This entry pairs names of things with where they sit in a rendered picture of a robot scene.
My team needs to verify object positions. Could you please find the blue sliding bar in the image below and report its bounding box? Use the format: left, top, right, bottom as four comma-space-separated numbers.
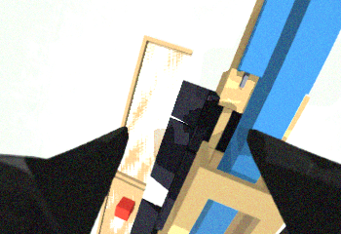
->
217, 0, 341, 184

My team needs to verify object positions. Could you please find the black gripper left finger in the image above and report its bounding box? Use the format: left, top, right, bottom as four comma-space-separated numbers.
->
0, 127, 129, 234

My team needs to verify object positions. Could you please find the red cube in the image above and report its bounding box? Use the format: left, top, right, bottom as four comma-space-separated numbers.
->
115, 196, 135, 221

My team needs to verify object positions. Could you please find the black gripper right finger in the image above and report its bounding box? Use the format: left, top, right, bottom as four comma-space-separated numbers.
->
246, 130, 341, 234

